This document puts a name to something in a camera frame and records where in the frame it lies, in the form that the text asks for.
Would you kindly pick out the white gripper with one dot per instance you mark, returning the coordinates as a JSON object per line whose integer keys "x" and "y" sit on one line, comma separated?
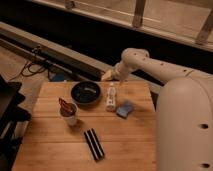
{"x": 120, "y": 72}

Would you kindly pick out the white bottle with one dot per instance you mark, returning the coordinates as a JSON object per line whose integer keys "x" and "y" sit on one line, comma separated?
{"x": 111, "y": 98}

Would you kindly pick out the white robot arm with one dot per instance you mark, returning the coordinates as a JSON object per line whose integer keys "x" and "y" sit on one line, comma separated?
{"x": 184, "y": 110}

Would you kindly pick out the dark blue bowl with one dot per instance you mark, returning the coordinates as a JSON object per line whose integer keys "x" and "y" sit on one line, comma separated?
{"x": 85, "y": 92}

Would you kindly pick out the blue sponge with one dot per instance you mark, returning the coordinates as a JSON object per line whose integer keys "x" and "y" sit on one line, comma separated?
{"x": 125, "y": 109}

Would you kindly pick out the white paper cup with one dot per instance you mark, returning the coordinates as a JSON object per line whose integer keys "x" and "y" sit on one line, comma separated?
{"x": 71, "y": 120}

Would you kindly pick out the brown snack wrapper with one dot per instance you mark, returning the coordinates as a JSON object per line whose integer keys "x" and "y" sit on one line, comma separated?
{"x": 65, "y": 106}

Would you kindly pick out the blue box on floor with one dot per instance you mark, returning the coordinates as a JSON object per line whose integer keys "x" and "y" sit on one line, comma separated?
{"x": 56, "y": 77}

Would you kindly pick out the black striped box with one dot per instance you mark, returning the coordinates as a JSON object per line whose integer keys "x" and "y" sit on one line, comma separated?
{"x": 94, "y": 144}

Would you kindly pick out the black chair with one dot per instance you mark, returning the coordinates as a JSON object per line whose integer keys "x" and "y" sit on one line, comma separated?
{"x": 11, "y": 118}

